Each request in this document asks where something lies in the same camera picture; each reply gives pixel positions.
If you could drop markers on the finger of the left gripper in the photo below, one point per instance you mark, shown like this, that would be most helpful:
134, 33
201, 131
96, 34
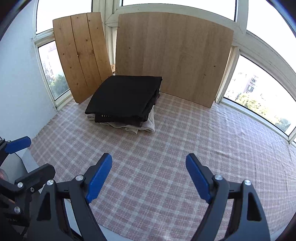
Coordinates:
34, 180
10, 147

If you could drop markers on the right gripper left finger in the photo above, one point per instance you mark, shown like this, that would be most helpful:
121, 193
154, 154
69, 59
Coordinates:
95, 177

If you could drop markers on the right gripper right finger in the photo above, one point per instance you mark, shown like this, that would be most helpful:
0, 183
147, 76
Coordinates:
201, 177

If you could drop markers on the black sport t-shirt yellow stripes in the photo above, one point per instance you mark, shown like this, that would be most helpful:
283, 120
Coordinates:
112, 100

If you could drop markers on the pink plaid cloth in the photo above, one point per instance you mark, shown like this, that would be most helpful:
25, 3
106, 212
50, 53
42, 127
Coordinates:
148, 194

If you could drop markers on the brown folded garment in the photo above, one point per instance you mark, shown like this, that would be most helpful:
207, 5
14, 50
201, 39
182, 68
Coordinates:
141, 107

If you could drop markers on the beige folded garment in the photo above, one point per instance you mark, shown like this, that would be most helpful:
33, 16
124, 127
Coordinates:
148, 125

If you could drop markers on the light laminate wooden board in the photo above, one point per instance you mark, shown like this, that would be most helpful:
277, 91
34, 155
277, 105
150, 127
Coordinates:
190, 54

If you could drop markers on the pine plank wooden board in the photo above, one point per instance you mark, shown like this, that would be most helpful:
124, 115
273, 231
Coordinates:
82, 52

